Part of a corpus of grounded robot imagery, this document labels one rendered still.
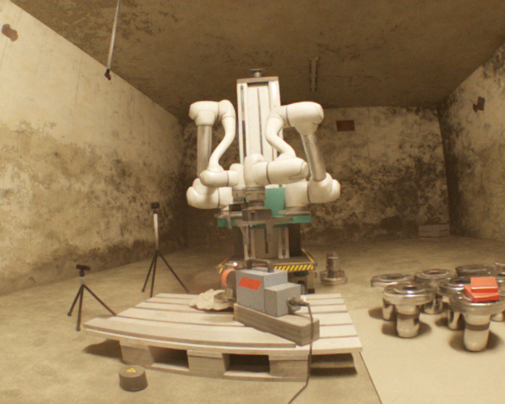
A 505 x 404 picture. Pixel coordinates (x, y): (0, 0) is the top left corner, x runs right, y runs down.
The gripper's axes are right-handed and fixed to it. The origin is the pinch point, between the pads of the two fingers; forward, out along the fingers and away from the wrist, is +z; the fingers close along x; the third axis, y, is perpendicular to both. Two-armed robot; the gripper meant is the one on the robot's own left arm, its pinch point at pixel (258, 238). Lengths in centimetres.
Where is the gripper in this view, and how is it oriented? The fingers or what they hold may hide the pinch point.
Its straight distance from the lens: 136.6
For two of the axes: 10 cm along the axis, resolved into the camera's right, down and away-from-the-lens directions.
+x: 7.9, -0.1, 6.1
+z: 0.5, 10.0, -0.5
